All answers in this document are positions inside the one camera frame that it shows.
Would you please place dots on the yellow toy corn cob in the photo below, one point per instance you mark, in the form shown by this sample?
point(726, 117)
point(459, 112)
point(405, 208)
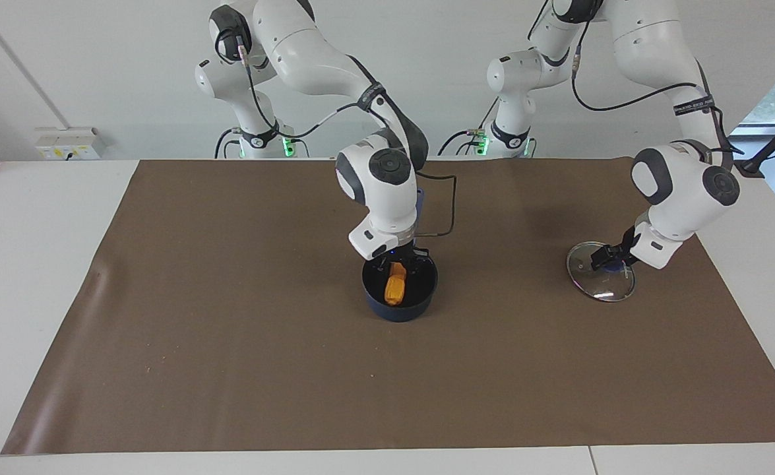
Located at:
point(394, 290)

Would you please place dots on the black clamp stand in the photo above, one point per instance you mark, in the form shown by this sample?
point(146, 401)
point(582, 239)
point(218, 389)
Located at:
point(773, 142)

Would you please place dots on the glass lid with blue knob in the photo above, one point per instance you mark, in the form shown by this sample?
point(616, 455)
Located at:
point(608, 288)

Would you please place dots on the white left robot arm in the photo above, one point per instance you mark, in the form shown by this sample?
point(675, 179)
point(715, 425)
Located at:
point(684, 191)

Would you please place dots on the brown paper table mat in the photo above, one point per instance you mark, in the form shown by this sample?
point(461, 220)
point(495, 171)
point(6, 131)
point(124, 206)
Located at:
point(295, 369)

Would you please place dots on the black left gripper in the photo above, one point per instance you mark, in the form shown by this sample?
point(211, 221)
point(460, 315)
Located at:
point(626, 245)

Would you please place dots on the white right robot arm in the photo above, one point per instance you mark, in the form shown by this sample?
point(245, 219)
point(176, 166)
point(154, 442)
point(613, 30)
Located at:
point(380, 191)

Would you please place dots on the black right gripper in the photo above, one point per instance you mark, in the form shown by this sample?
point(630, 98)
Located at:
point(410, 254)

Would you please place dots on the white power strip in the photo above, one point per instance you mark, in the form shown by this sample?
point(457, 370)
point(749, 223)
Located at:
point(70, 144)

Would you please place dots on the dark blue saucepan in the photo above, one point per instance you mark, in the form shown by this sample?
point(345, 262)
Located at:
point(400, 314)

